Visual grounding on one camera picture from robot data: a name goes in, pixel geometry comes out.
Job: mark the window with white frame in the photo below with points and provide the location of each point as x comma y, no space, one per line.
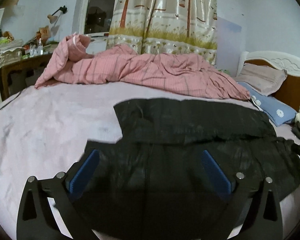
96,17

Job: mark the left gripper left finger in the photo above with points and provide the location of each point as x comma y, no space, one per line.
35,217

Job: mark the wall desk lamp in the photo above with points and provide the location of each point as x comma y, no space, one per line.
53,17

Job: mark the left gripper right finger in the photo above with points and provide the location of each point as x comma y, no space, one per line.
253,209

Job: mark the black puffer jacket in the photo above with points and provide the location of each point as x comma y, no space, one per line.
156,181

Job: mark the white and brown headboard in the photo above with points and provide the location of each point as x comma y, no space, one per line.
289,92

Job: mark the blue daisy pillow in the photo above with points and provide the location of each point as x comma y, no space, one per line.
279,113

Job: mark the pink plaid quilt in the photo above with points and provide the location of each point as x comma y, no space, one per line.
185,74

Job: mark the green patterned cloth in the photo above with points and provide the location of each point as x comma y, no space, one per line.
225,71

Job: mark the cluttered wooden desk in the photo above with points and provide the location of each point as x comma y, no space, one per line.
19,60

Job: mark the tree print curtain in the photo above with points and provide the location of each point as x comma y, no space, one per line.
166,26

